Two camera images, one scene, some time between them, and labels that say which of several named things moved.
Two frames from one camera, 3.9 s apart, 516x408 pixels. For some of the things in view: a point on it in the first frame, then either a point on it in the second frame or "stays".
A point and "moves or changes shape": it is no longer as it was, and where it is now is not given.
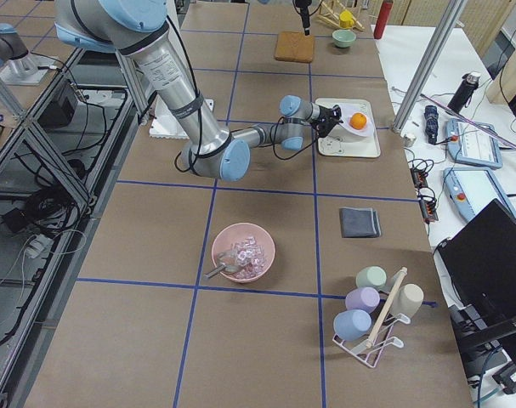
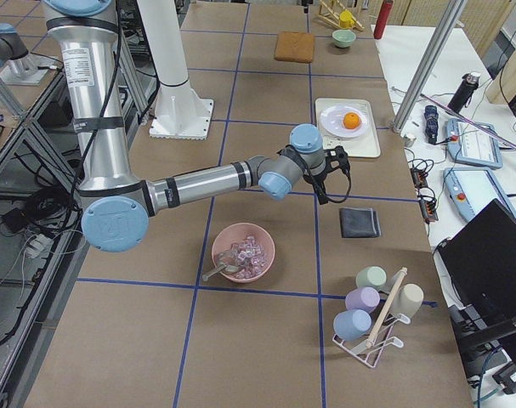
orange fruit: x=358 y=121 moves or changes shape
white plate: x=356 y=117 moves or changes shape
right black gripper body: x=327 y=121 → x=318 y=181
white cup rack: x=370 y=350 stays
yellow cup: x=346 y=19 stays
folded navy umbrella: x=431 y=113 stays
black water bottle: x=463 y=93 stays
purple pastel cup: x=363 y=298 stays
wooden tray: x=294 y=46 stays
